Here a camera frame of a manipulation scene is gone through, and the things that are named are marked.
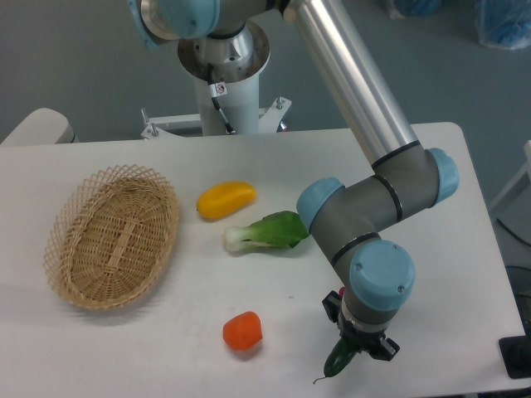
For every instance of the orange persimmon fruit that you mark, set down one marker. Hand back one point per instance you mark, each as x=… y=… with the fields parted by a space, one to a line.
x=243 y=331

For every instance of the white chair back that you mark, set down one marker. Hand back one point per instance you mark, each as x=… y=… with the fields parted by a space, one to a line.
x=41 y=127

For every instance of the woven wicker basket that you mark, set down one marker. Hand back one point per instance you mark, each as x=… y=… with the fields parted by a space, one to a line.
x=113 y=237

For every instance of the yellow mango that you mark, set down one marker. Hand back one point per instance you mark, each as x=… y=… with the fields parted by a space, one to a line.
x=225 y=199

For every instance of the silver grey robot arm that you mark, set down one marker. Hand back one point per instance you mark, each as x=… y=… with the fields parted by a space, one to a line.
x=345 y=221

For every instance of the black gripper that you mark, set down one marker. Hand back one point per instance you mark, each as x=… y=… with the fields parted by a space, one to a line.
x=370 y=338

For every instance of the blue plastic bag left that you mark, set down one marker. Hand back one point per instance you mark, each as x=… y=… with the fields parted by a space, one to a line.
x=412 y=8

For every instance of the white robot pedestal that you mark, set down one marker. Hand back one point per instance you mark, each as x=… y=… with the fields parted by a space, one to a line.
x=225 y=71

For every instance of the blue plastic bag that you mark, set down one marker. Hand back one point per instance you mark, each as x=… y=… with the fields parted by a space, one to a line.
x=503 y=25
x=412 y=8

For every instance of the black device at right edge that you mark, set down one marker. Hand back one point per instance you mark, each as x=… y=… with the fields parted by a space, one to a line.
x=516 y=350

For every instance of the white furniture frame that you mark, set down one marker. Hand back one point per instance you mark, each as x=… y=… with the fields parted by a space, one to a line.
x=514 y=187

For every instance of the green cucumber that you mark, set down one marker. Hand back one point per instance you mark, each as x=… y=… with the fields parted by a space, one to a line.
x=341 y=355

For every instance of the green bok choy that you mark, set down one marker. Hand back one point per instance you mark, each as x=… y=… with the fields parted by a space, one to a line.
x=280 y=230

